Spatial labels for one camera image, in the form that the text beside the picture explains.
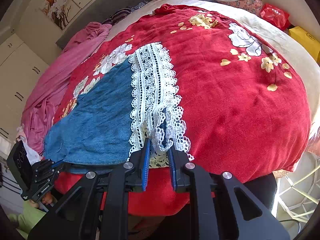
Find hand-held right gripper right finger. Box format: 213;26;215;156
167;139;290;240

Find white wardrobe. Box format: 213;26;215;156
0;32;50;143

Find pink bed sheet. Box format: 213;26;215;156
21;21;113;155

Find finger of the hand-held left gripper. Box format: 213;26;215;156
34;158;72;183

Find yellow bag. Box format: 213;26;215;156
289;26;320;63

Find denim pants with white lace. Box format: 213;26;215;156
44;42;194;174

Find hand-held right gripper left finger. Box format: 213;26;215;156
27;138;151;240

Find white wire basket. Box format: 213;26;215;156
272;152;320;223

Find grey headboard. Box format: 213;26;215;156
56;0;160;50

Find floral wall painting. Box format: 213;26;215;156
41;0;120;30

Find person's left hand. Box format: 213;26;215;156
30;195;59;209

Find red floral blanket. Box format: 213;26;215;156
51;4;312;217

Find purple striped pillow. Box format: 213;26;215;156
101;6;135;25

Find purple floral pillow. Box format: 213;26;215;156
131;0;150;12

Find red plastic bag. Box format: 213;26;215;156
259;3;290;30

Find pink floral pillow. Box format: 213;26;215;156
217;0;264;17

